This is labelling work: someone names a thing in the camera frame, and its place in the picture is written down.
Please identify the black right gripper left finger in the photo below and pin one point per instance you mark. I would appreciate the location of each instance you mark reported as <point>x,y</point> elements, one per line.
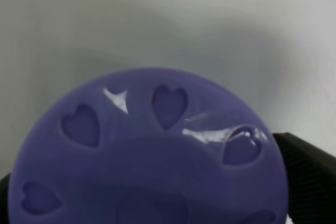
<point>4,184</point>

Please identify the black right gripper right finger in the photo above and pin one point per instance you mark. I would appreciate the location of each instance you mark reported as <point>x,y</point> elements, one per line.
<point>311,180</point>

